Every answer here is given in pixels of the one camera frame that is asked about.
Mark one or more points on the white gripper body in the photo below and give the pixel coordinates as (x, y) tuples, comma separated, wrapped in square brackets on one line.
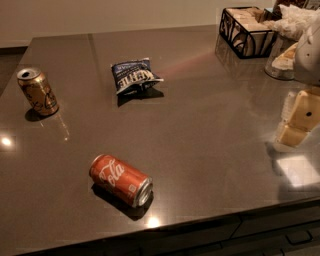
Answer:
[(308, 56)]

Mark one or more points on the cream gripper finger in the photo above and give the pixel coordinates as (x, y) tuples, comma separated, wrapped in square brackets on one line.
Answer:
[(300, 115)]

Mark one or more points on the red coke can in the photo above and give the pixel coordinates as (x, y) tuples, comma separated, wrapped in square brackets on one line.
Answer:
[(121, 180)]

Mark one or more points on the gold soda can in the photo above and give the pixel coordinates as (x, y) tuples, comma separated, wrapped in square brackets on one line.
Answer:
[(36, 88)]

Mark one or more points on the clear glass jar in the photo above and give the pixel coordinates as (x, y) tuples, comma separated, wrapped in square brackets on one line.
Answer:
[(280, 62)]

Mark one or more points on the white crumpled plastic bag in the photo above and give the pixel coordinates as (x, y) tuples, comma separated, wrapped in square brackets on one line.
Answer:
[(294, 21)]

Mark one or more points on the blue kettle chip bag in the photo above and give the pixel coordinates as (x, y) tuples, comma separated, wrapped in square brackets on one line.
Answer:
[(134, 76)]

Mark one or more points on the black wire napkin basket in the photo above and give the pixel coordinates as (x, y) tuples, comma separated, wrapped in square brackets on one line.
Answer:
[(246, 31)]

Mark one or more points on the black drawer handle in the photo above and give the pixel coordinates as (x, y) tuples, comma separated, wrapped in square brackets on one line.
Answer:
[(299, 238)]

